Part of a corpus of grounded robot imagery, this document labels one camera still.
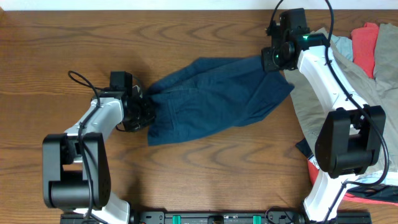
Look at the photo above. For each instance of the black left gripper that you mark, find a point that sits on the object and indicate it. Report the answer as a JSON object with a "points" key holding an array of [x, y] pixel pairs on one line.
{"points": [[150, 114]]}

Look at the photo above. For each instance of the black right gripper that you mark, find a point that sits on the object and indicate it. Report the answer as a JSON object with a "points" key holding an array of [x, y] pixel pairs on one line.
{"points": [[268, 65]]}

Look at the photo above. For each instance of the navy blue shorts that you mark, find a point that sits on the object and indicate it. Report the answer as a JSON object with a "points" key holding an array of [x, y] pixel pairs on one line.
{"points": [[211, 95]]}

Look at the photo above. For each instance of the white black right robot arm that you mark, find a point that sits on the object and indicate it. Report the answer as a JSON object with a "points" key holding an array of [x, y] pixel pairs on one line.
{"points": [[351, 137]]}

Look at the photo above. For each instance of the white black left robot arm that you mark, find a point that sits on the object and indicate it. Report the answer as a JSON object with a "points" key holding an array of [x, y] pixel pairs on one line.
{"points": [[76, 176]]}

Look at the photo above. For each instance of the khaki beige shorts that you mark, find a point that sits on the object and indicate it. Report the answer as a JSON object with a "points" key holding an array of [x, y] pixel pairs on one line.
{"points": [[311, 115]]}

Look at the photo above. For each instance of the light blue garment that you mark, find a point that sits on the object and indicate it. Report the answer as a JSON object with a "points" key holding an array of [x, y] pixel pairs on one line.
{"points": [[344, 46]]}

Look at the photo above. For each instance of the red garment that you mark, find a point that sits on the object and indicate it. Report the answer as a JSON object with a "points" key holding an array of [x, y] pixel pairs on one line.
{"points": [[364, 43]]}

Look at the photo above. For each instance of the grey olive garment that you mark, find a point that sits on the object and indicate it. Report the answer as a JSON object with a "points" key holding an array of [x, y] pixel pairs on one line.
{"points": [[385, 70]]}

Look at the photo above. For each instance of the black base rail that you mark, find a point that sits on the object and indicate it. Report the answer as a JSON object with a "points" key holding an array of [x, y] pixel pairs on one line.
{"points": [[271, 216]]}

